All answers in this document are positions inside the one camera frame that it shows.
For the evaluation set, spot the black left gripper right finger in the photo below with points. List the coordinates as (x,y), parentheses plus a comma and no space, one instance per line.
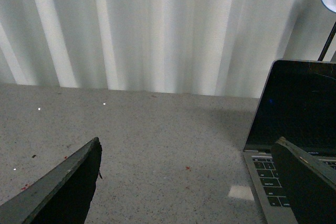
(309,183)

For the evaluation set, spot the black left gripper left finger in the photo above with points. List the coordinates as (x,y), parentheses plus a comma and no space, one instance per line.
(63,195)

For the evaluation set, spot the grey laptop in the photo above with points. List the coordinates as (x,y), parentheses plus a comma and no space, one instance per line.
(297,103)

